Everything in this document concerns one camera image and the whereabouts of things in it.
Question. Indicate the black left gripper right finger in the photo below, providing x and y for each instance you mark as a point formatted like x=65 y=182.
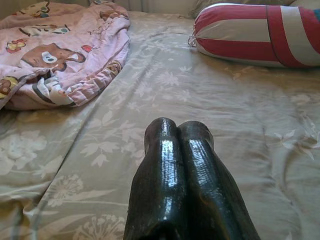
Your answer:
x=212 y=195

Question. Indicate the red white blue bolster pillow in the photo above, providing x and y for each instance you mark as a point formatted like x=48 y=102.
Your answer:
x=237 y=35

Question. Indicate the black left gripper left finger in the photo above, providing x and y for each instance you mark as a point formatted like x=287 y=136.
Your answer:
x=160 y=187

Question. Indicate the beige floral bed sheet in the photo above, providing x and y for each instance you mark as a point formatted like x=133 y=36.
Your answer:
x=200 y=95

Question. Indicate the beige plain pillow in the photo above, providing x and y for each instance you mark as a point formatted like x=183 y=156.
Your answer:
x=212 y=3

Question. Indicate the pink cartoon print blanket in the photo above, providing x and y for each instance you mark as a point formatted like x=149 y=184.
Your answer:
x=75 y=37

